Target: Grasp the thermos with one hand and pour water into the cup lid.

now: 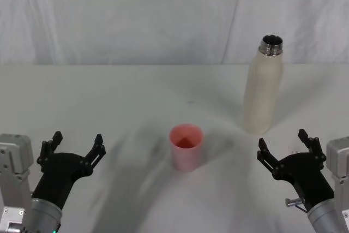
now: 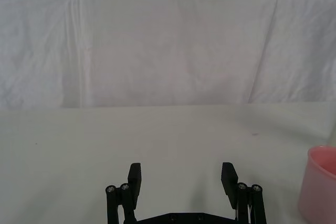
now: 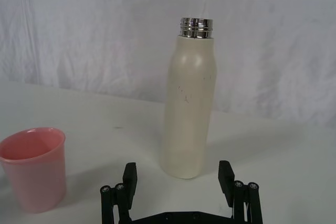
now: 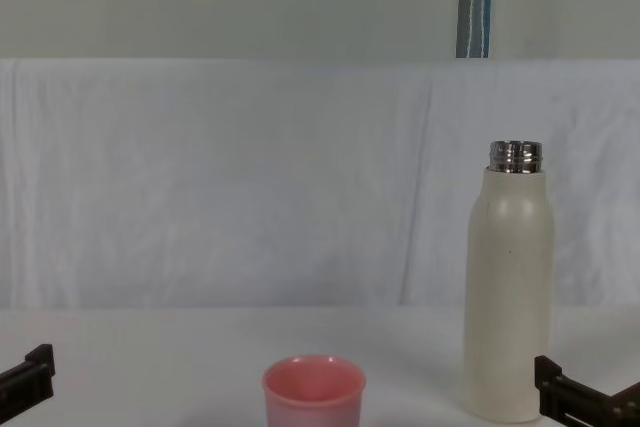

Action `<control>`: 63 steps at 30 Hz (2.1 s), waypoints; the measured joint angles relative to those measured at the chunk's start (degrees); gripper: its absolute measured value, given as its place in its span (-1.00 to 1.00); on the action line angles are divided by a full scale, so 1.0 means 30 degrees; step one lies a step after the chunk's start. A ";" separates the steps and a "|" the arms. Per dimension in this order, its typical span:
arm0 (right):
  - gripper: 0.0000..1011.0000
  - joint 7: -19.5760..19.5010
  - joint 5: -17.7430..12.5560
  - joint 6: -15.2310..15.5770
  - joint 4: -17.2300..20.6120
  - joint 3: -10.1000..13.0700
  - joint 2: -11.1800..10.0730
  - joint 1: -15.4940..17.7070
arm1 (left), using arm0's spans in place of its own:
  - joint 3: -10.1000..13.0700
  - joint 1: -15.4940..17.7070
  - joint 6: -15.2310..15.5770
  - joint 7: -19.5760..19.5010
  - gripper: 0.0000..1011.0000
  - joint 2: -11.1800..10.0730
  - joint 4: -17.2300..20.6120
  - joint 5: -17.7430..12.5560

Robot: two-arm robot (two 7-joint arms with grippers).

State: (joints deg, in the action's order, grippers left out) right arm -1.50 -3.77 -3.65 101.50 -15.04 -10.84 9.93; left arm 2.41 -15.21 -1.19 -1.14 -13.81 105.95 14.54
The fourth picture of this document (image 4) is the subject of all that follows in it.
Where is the cream vacuum bottle steel neck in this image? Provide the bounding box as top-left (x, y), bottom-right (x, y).
top-left (462, 140), bottom-right (557, 424)

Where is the white table cloth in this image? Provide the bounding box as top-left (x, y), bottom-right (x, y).
top-left (0, 304), bottom-right (640, 427)

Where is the white backdrop cloth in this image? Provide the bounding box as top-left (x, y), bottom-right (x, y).
top-left (0, 56), bottom-right (640, 310)

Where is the grey striped post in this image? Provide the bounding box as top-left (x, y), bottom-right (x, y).
top-left (455, 0), bottom-right (496, 60)

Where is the pink cup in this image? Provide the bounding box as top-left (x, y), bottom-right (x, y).
top-left (261, 354), bottom-right (368, 427)

